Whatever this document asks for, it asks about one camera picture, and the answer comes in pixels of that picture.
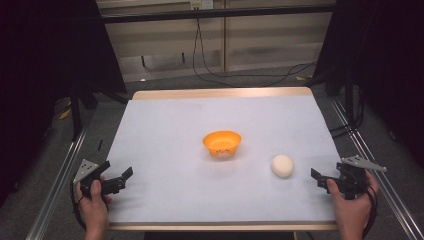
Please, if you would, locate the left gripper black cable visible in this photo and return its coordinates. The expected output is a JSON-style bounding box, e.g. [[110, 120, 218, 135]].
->
[[69, 179, 87, 232]]

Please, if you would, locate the person's left hand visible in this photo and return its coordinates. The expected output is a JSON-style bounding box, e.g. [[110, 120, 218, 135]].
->
[[75, 175, 113, 233]]

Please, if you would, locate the orange plastic bowl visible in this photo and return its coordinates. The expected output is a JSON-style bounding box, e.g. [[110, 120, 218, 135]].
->
[[202, 129, 243, 159]]

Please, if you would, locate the person's right hand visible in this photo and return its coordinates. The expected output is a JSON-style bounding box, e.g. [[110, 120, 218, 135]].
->
[[325, 169, 381, 233]]

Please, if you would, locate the black metal stand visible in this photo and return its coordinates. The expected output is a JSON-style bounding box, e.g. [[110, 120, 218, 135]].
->
[[324, 64, 365, 140], [68, 87, 100, 142]]

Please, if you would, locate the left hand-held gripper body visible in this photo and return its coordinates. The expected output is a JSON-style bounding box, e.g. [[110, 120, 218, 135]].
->
[[72, 158, 113, 198]]

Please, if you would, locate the black horizontal bar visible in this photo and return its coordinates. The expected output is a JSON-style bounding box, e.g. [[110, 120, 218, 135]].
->
[[100, 3, 337, 25]]

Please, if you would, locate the metal floor rail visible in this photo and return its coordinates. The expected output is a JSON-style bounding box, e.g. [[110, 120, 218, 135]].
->
[[330, 97, 424, 240], [25, 128, 88, 240]]

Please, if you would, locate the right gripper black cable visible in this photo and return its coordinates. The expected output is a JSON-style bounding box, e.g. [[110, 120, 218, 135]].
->
[[361, 184, 380, 240]]

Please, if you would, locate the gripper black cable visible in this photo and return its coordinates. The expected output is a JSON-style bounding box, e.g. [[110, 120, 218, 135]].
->
[[69, 179, 87, 232], [361, 184, 380, 240]]

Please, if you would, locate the white round bun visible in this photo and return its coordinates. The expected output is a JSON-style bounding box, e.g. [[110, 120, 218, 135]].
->
[[270, 153, 296, 179]]

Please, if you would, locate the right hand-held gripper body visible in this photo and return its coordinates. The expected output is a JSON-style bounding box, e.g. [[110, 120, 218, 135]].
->
[[332, 154, 388, 201]]

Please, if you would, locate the black curtain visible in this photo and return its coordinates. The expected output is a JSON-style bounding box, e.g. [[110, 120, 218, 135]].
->
[[305, 0, 424, 168], [0, 0, 128, 208]]

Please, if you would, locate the white wall socket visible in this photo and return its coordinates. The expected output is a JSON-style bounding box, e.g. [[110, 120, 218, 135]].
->
[[189, 0, 215, 11]]

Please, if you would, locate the white table cover sheet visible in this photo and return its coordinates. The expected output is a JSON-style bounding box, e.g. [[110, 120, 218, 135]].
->
[[106, 95, 342, 224]]

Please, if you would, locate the wooden table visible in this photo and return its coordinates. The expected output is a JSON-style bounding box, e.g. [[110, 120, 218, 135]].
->
[[108, 86, 339, 232]]

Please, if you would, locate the long black floor cable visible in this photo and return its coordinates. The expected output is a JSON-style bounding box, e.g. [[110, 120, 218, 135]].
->
[[191, 18, 318, 89]]

